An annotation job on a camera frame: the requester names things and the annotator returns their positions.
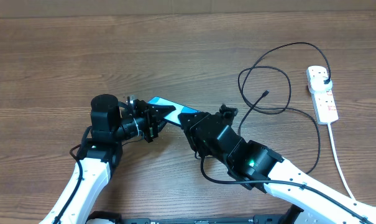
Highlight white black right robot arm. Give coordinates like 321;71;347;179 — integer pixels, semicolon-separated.
178;112;376;223

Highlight white power strip cord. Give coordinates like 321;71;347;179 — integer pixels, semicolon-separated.
326;123;358;202

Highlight white power strip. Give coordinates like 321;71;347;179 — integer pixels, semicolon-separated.
306;65;339;124

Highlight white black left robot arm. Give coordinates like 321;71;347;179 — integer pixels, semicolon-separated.
43;94;177;224

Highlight white charger plug adapter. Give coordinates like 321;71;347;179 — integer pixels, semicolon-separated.
308;77;333;94

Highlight blue screen smartphone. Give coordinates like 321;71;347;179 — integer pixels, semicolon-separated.
146;96;201;127

